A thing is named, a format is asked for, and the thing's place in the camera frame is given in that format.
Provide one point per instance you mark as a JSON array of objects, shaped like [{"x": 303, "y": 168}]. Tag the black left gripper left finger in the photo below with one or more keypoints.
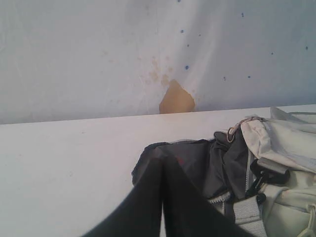
[{"x": 139, "y": 215}]

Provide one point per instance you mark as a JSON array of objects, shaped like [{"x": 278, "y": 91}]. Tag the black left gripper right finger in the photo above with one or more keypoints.
[{"x": 186, "y": 212}]

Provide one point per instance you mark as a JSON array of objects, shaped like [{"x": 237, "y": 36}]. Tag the white duffel bag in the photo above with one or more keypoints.
[{"x": 260, "y": 172}]

